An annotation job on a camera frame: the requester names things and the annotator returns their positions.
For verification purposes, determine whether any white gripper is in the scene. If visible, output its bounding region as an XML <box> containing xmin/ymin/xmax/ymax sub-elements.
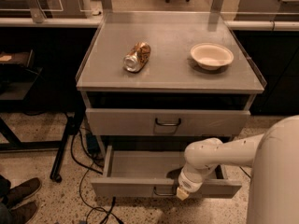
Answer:
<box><xmin>177</xmin><ymin>164</ymin><xmax>215</xmax><ymax>201</ymax></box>

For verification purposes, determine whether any grey drawer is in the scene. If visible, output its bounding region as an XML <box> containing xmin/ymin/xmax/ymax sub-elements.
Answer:
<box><xmin>90</xmin><ymin>145</ymin><xmax>243</xmax><ymax>200</ymax></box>
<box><xmin>86</xmin><ymin>108</ymin><xmax>250</xmax><ymax>136</ymax></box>

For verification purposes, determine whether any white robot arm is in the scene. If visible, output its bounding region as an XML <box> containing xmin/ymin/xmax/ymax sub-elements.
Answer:
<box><xmin>177</xmin><ymin>116</ymin><xmax>299</xmax><ymax>224</ymax></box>

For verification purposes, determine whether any grey top drawer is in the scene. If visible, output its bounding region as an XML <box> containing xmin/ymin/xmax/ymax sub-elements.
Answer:
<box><xmin>86</xmin><ymin>108</ymin><xmax>250</xmax><ymax>136</ymax></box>

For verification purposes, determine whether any grey drawer cabinet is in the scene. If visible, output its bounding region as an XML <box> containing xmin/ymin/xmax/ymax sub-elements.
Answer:
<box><xmin>75</xmin><ymin>10</ymin><xmax>267</xmax><ymax>161</ymax></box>

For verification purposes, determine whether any black metal stand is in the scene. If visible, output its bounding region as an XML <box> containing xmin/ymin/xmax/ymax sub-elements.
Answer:
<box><xmin>0</xmin><ymin>114</ymin><xmax>83</xmax><ymax>183</ymax></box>

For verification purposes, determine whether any white paper bowl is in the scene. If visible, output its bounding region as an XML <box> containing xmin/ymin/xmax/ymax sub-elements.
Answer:
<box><xmin>191</xmin><ymin>43</ymin><xmax>234</xmax><ymax>71</ymax></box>

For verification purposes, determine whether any crushed gold soda can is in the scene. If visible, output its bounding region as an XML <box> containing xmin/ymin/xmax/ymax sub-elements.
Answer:
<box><xmin>123</xmin><ymin>42</ymin><xmax>151</xmax><ymax>73</ymax></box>

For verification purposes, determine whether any brown shoe lower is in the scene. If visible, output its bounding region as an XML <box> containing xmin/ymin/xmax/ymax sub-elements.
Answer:
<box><xmin>10</xmin><ymin>201</ymin><xmax>38</xmax><ymax>224</ymax></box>

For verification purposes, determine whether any brown shoe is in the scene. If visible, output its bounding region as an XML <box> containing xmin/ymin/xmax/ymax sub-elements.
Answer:
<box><xmin>10</xmin><ymin>201</ymin><xmax>38</xmax><ymax>224</ymax></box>
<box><xmin>4</xmin><ymin>177</ymin><xmax>41</xmax><ymax>208</ymax></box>

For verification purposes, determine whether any brown shoe upper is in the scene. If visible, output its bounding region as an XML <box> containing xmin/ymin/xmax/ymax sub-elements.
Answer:
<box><xmin>4</xmin><ymin>177</ymin><xmax>41</xmax><ymax>208</ymax></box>

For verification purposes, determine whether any black cable on right floor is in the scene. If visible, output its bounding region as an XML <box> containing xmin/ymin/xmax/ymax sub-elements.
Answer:
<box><xmin>238</xmin><ymin>165</ymin><xmax>252</xmax><ymax>179</ymax></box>

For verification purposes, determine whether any black cable on floor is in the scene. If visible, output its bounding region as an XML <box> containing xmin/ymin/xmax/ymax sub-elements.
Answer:
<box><xmin>69</xmin><ymin>127</ymin><xmax>125</xmax><ymax>224</ymax></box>
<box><xmin>238</xmin><ymin>165</ymin><xmax>252</xmax><ymax>179</ymax></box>

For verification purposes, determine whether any black cable on left floor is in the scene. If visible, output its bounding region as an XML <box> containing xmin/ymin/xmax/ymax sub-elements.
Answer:
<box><xmin>69</xmin><ymin>127</ymin><xmax>125</xmax><ymax>224</ymax></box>

